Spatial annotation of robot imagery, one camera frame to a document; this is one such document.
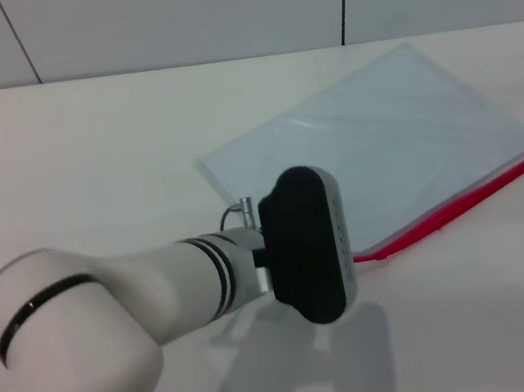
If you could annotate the clear document bag red zipper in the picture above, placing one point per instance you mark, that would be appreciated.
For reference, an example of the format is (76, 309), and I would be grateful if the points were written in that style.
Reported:
(385, 144)

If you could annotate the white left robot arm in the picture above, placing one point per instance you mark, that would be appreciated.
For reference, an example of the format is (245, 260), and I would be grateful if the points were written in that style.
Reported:
(60, 318)

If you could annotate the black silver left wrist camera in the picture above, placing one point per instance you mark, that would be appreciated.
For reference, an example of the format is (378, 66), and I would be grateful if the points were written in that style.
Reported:
(302, 250)

